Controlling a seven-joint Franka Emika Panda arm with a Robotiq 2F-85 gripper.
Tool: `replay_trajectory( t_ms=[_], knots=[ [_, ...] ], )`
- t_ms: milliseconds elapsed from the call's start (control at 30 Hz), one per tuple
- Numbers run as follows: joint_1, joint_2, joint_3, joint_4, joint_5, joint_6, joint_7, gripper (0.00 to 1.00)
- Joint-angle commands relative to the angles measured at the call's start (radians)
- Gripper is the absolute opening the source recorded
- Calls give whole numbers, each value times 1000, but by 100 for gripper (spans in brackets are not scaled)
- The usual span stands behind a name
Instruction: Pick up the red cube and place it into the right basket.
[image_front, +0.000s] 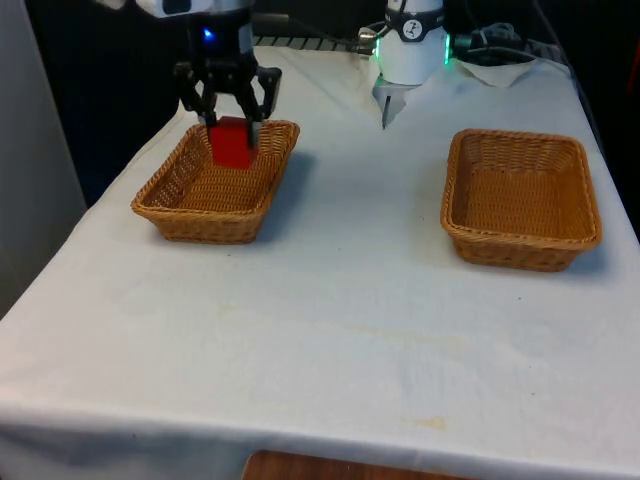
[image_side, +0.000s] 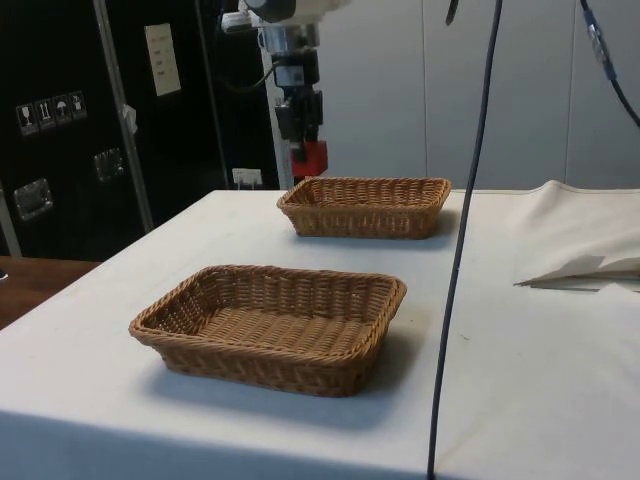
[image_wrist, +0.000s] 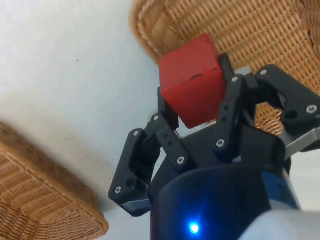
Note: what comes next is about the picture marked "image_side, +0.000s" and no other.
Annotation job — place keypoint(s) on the brown wicker basket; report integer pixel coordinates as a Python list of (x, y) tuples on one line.
[(280, 335), (370, 220)]

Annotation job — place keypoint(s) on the black cabinet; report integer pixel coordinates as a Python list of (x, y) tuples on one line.
[(65, 200)]

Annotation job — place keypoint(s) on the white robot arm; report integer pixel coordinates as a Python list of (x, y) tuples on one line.
[(310, 7)]

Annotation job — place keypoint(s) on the red cube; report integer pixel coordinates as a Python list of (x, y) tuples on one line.
[(316, 157)]

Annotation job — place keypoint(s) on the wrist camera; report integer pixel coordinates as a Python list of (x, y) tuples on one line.
[(235, 21)]

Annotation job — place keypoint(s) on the pale locker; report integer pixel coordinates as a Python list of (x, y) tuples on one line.
[(375, 100)]

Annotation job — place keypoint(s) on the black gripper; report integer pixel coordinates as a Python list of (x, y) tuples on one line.
[(300, 70)]

